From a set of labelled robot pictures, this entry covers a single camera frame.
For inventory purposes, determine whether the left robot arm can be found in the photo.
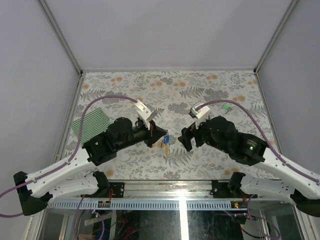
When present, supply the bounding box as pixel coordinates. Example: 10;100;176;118
13;117;167;216

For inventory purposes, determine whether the yellow key tag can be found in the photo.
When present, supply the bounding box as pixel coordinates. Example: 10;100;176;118
164;145;170;158

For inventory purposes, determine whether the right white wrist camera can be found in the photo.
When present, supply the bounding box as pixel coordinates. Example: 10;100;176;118
189;103;210;129

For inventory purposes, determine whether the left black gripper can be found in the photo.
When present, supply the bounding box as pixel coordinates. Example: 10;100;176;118
116;120;168;152

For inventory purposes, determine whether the green striped cloth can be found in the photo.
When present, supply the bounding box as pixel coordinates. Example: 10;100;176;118
80;108;111;145

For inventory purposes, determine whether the blue key tag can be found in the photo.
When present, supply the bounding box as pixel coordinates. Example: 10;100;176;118
163;135;170;145

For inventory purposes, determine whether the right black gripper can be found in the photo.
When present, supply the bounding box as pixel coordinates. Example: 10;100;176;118
177;114;230;154

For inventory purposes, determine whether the floral table mat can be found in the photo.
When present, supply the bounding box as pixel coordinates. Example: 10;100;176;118
73;70;276;180

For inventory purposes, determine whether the purple cable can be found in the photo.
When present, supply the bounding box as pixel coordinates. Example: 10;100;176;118
198;99;320;183
0;96;138;218

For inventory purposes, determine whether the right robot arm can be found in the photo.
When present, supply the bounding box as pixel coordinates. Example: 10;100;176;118
178;116;320;218

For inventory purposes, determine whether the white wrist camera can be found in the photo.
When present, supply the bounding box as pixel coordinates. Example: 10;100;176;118
189;103;210;129
135;99;157;130

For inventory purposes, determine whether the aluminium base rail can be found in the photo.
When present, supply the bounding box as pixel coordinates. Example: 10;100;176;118
48;180;249;211

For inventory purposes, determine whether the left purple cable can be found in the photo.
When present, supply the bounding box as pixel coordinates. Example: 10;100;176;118
0;96;138;218

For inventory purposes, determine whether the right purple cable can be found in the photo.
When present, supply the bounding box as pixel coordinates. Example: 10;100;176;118
198;99;320;183

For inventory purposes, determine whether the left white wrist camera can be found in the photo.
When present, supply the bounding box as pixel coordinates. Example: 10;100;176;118
135;99;157;130

